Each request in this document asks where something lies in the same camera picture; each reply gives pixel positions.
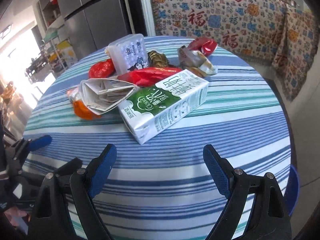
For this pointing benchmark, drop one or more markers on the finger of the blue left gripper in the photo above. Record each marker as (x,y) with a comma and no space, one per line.
(36,144)

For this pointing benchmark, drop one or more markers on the orange snack bag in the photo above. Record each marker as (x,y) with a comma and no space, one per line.
(79,107)

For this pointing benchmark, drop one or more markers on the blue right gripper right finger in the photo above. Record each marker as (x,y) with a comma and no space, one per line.
(220,170)

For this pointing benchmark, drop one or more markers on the long red snack wrapper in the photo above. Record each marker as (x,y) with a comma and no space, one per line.
(148,76)

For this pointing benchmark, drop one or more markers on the green white milk carton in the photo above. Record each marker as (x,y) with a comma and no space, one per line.
(151,110)

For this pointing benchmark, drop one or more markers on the gold foil bag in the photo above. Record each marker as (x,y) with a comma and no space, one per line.
(159,60)

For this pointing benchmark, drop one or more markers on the patterned fu character cloth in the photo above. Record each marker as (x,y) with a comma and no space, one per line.
(269,31)

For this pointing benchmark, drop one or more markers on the grey refrigerator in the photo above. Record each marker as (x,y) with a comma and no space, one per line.
(93,24)

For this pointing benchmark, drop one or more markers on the clear plastic Kuromi box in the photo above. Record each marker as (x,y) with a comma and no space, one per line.
(128,53)

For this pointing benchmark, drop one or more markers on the blue striped tablecloth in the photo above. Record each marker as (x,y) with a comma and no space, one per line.
(162,188)

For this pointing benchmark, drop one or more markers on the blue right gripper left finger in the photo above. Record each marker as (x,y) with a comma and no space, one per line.
(99,169)

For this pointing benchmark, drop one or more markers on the red foil bag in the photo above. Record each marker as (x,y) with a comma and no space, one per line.
(203,44)

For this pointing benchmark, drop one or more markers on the white storage rack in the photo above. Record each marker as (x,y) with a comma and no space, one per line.
(54,56)

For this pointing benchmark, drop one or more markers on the yellow white cardboard box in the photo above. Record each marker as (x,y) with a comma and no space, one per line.
(67,52)

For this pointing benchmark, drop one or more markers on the white beige snack wrapper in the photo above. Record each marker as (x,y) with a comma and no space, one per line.
(196,62)

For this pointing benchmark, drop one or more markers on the blue plastic trash basket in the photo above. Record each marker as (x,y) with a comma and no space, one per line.
(292,191)

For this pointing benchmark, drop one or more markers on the small red plastic bag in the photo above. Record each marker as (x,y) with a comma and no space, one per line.
(102,69)

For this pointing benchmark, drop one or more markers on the person's left hand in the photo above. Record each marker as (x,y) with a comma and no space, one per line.
(13,213)

